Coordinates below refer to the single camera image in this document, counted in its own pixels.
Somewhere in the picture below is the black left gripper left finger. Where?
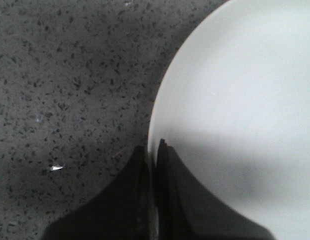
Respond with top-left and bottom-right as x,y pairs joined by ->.
42,146 -> 150,240

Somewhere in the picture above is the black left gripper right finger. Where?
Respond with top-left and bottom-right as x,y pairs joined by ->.
156,139 -> 274,240

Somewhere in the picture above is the white round plate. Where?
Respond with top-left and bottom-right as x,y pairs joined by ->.
147,0 -> 310,240

